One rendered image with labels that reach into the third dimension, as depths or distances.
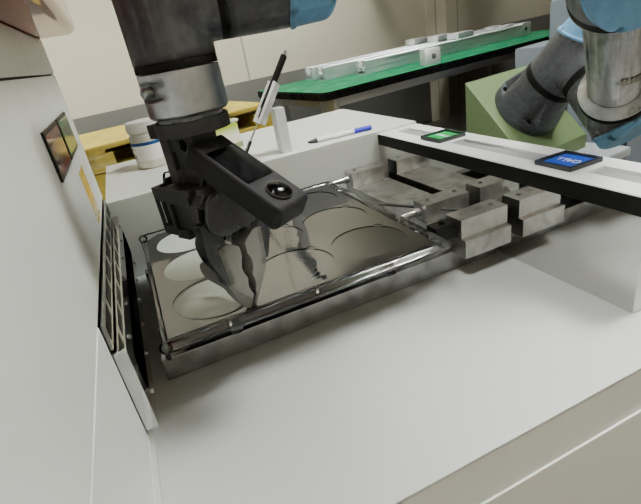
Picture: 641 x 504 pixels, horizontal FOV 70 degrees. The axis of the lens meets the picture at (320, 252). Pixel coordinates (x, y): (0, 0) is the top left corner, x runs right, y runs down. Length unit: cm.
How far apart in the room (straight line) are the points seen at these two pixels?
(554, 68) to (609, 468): 73
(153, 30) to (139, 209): 47
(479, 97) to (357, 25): 348
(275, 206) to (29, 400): 24
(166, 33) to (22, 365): 29
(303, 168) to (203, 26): 51
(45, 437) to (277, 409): 30
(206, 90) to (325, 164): 52
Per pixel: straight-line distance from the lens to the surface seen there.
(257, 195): 40
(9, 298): 26
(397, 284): 65
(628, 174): 66
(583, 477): 60
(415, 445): 46
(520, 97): 111
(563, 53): 105
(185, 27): 44
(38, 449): 24
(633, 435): 62
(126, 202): 86
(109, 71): 369
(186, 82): 43
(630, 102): 95
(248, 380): 56
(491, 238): 68
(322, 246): 63
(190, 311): 56
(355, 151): 95
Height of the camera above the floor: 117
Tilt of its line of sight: 25 degrees down
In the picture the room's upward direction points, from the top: 10 degrees counter-clockwise
